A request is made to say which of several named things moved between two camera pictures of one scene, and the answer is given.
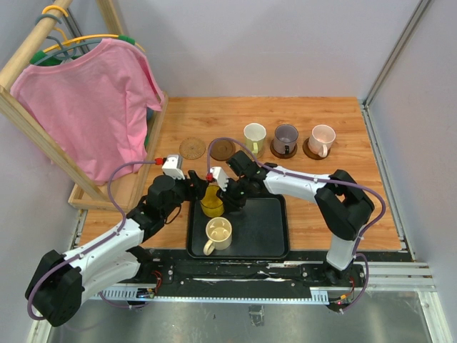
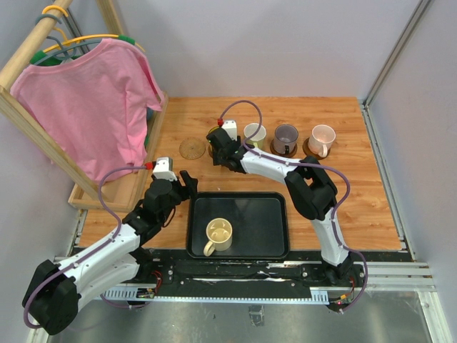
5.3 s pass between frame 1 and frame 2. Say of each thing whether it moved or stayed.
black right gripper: moved
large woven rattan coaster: stayed
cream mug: stayed
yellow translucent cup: moved
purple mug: stayed
